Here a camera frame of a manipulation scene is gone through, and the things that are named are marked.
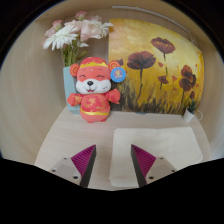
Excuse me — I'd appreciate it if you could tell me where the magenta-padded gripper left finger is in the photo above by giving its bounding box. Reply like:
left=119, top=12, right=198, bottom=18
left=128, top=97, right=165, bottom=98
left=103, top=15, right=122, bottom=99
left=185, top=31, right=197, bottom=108
left=49, top=143, right=98, bottom=188

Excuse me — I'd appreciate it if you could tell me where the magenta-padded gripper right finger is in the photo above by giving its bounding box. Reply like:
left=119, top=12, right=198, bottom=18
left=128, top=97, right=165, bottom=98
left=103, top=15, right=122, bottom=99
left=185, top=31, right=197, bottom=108
left=130, top=143, right=178, bottom=188

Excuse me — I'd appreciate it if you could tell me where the cream white towel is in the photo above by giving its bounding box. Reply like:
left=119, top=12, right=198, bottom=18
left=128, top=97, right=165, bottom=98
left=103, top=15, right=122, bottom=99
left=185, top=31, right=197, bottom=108
left=109, top=125, right=204, bottom=189

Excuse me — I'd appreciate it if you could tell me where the small plant in white pot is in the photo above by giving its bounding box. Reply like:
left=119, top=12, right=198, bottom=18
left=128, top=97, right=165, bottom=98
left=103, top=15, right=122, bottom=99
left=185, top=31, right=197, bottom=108
left=182, top=99, right=198, bottom=124

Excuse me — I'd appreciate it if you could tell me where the red plush mouse toy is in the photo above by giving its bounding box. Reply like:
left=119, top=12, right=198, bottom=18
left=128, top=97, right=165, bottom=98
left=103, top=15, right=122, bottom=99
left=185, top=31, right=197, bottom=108
left=66, top=56, right=122, bottom=124

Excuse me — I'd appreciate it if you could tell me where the pale blue vase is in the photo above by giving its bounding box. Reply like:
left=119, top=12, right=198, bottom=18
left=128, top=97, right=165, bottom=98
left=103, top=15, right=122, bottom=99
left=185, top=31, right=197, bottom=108
left=62, top=65, right=82, bottom=116

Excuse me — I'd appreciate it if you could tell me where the yellow poppy flower painting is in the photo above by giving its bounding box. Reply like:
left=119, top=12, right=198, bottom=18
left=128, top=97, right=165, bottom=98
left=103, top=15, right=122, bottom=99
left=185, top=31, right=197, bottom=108
left=108, top=18, right=205, bottom=116

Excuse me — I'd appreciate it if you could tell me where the pink and white flower bouquet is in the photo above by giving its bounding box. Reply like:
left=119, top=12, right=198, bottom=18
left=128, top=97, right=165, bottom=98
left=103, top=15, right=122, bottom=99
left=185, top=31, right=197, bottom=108
left=42, top=10, right=114, bottom=68

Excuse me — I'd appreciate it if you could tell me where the white light bar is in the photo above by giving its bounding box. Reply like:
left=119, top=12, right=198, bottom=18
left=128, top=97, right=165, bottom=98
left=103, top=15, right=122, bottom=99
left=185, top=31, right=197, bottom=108
left=111, top=4, right=192, bottom=34

